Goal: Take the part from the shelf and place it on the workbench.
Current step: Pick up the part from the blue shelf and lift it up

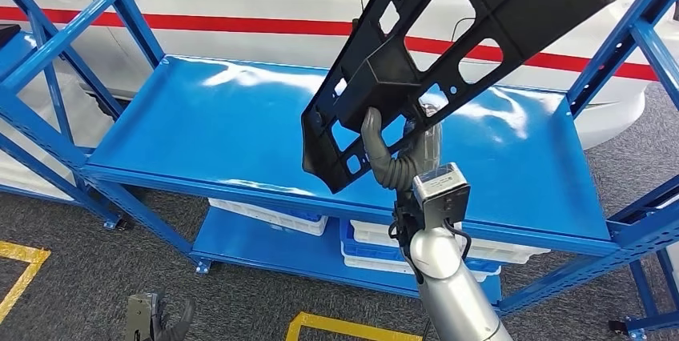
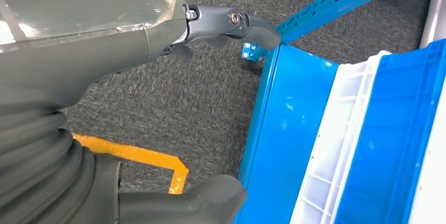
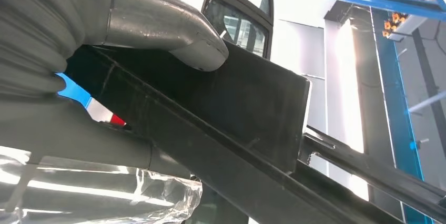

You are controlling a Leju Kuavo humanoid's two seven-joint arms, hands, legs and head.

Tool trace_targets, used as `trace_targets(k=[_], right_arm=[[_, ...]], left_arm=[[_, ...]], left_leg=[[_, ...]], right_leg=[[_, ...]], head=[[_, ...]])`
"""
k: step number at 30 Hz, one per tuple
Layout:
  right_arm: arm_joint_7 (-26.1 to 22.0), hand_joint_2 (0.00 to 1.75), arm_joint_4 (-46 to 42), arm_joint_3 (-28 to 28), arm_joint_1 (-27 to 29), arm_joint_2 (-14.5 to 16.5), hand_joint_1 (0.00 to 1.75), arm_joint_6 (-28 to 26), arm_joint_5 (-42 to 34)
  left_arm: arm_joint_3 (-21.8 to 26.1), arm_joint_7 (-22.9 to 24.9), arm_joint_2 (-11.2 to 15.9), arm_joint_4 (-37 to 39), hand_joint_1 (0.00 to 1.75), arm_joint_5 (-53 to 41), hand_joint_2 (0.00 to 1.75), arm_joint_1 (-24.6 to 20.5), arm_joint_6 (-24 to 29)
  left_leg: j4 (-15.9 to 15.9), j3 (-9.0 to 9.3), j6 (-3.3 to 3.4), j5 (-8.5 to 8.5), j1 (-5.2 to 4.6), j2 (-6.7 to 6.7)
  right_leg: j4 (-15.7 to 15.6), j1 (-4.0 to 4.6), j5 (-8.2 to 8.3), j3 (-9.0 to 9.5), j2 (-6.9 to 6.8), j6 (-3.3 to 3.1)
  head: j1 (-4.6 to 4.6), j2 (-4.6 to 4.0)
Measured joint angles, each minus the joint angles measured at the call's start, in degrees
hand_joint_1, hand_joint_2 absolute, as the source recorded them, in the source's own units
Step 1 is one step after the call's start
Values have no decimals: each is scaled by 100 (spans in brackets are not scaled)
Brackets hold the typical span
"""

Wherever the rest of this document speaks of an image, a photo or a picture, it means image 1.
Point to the white plastic crate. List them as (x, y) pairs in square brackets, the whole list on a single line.
[(371, 266), (504, 251), (254, 216)]

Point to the blue metal shelf rack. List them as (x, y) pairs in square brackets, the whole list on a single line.
[(110, 223), (212, 132), (652, 321)]

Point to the black plastic mounting plate part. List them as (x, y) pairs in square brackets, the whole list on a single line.
[(530, 4)]

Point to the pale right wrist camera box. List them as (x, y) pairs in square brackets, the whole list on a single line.
[(440, 195)]

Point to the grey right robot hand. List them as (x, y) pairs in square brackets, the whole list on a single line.
[(374, 137)]

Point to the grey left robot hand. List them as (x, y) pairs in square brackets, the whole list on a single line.
[(175, 328)]

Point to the stacked white plastic crates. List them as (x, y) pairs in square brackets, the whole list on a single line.
[(21, 174)]

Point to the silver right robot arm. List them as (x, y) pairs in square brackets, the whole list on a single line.
[(451, 296)]

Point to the red barrier belt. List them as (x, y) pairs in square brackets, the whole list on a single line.
[(212, 23), (583, 65)]

